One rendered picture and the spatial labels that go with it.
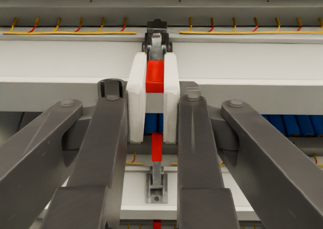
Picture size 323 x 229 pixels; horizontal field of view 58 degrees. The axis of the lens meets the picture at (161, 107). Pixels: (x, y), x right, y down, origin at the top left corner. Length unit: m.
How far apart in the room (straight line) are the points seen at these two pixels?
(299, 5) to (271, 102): 0.09
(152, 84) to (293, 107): 0.16
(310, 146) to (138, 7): 0.29
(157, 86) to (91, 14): 0.13
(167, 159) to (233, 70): 0.19
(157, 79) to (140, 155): 0.24
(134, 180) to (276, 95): 0.22
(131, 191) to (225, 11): 0.25
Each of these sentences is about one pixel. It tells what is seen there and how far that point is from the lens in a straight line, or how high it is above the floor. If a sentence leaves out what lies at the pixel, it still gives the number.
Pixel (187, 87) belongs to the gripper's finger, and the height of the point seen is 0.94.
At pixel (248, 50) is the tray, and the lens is 0.28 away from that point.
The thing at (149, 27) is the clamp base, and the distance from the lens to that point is 0.25.
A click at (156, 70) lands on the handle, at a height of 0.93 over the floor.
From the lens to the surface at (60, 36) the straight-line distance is 0.29.
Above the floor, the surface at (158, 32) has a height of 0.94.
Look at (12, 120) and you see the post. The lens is 0.41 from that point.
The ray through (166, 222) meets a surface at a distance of 0.55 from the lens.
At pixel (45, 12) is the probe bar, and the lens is 0.30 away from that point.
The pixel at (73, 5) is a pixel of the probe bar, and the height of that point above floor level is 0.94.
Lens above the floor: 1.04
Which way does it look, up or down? 39 degrees down
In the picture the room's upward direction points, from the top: 1 degrees clockwise
